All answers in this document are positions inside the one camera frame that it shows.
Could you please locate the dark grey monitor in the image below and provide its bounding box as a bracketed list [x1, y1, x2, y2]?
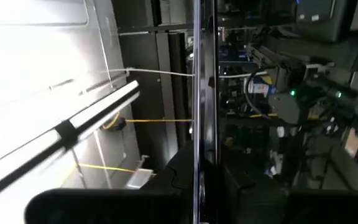
[295, 0, 351, 44]

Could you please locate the thin yellow cable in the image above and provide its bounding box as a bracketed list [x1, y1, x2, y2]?
[125, 118, 194, 123]

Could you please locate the clear jewel case black tray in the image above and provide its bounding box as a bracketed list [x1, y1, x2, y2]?
[192, 0, 219, 224]

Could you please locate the long linear light fixture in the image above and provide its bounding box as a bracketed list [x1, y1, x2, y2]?
[0, 79, 142, 208]

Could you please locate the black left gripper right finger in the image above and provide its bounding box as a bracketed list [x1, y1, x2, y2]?
[218, 145, 288, 224]

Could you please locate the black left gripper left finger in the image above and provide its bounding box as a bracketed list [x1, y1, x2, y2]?
[140, 140, 195, 224]

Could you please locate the white rectangular box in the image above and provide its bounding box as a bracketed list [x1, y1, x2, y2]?
[125, 154, 155, 190]

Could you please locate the white cable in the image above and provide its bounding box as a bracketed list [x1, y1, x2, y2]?
[98, 67, 269, 79]

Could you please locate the long yellow extension cable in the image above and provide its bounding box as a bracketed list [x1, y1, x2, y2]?
[61, 162, 136, 187]

